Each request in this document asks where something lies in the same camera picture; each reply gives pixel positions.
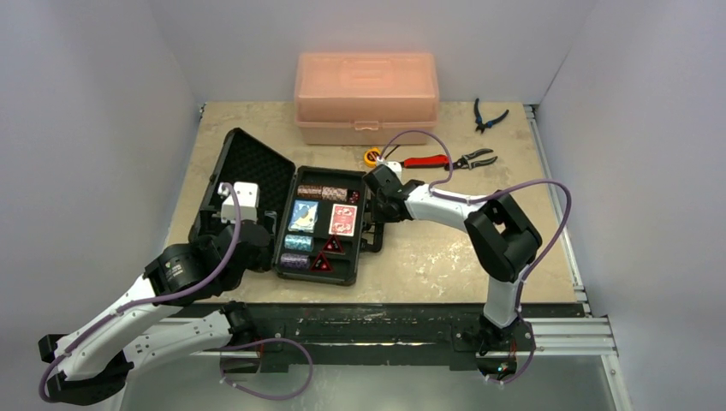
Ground purple poker chip roll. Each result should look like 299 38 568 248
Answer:
279 253 310 271

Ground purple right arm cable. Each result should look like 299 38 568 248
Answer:
378 130 573 387

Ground black wire stripper pliers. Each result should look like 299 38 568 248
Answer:
445 148 498 170

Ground blue handled pliers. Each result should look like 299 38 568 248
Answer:
473 97 510 135

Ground red card deck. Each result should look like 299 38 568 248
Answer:
329 204 357 237

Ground red utility knife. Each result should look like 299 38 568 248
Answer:
402 154 449 169

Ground light blue poker chip roll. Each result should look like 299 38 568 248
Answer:
283 234 314 253

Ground black poker set case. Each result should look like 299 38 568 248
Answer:
187 128 384 286

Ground orange black poker chip roll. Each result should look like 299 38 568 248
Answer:
296 185 323 200

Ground tan blue poker chip roll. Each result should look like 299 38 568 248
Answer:
321 186 348 203

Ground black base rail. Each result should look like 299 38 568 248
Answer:
116 301 619 376

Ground yellow tape measure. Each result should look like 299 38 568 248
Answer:
363 146 402 168

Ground blue card deck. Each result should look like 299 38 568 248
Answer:
288 200 319 233

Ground orange plastic toolbox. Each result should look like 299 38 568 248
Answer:
294 52 439 146

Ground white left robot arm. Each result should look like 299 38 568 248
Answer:
38 182 271 406

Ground triangular all-in button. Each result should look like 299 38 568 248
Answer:
309 252 333 272
322 235 345 254

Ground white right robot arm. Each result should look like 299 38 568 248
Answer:
363 164 543 348

